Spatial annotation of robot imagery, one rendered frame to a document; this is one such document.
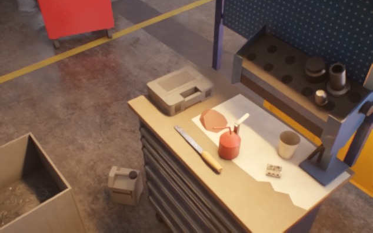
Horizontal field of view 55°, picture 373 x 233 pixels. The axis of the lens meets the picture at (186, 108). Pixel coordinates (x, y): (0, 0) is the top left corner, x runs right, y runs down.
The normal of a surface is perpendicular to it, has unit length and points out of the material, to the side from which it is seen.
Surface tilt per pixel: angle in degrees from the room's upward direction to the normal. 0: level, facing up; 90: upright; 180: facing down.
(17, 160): 90
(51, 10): 90
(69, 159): 0
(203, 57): 0
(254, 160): 0
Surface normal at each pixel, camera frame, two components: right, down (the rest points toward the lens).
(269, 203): 0.00, -0.74
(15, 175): 0.65, 0.51
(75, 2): 0.36, 0.62
